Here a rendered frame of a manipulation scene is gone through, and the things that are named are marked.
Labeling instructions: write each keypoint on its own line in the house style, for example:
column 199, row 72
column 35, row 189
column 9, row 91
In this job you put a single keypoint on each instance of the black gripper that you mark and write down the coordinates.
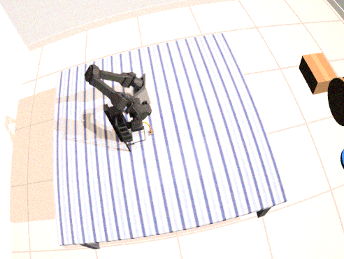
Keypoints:
column 135, row 124

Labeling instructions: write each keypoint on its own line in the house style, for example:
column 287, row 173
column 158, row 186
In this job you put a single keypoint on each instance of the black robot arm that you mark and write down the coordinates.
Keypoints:
column 93, row 76

